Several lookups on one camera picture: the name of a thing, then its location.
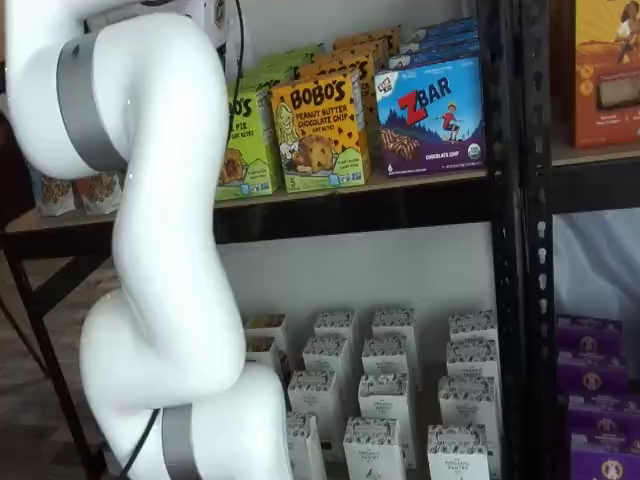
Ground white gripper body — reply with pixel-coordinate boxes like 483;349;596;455
188;0;238;50

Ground green Bobo's oat bites box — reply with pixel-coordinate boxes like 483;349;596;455
257;43;327;84
244;63;304;101
214;84;279;197

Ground yellow Bobo's oat bites box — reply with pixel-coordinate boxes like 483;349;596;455
319;39;391;101
332;25;402;71
298;51;380;169
271;68;372;195

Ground blue ZBar snack box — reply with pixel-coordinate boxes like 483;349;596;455
373;54;487;179
388;42;482;69
409;17;477;41
398;29;480;54

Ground wooden shelf board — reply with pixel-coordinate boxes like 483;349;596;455
552;142;640;169
0;169;489;236

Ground black metal shelf rack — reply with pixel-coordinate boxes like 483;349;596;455
0;0;525;480
522;0;640;480

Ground orange snack box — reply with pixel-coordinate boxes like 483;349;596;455
572;0;640;150

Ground purple snack box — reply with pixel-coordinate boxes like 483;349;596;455
567;392;640;444
569;439;640;480
556;313;625;354
556;349;630;396

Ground orange label granola bag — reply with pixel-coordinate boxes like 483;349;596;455
74;169;125;215

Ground white granola bag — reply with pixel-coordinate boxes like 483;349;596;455
35;173;77;218

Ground yellow white granola carton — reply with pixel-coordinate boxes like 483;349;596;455
243;313;290;351
243;335;293;386

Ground white floral print carton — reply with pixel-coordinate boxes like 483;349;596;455
342;417;407;480
287;369;339;441
284;412;329;480
371;308;417;346
437;374;501;436
313;309;359;346
445;339;501;381
447;310;499;346
426;423;494;480
360;335;416;381
357;372;419;469
301;335;351;381

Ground white organic pantry boxes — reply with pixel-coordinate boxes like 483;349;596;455
239;309;501;480

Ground translucent white plastic bag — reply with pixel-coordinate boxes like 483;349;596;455
552;212;640;321

